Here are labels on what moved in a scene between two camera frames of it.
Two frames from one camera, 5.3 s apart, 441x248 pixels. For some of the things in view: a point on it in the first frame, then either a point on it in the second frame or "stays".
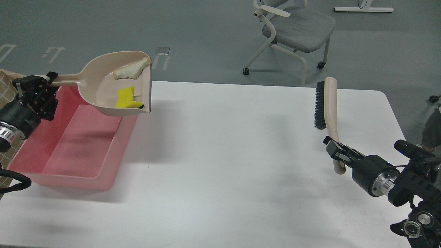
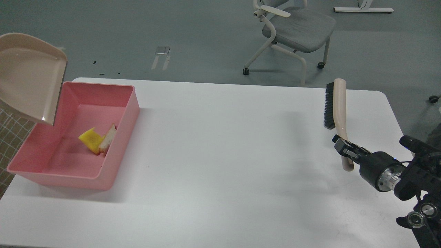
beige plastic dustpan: [99, 88] -> [31, 74]
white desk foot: [366, 8] stays
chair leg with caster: [434, 99] stays
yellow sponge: [125, 99] -> [92, 140]
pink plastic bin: [81, 147] stays
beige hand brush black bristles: [325, 113] -> [334, 113]
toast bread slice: [132, 70] -> [104, 144]
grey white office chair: [289, 29] stays
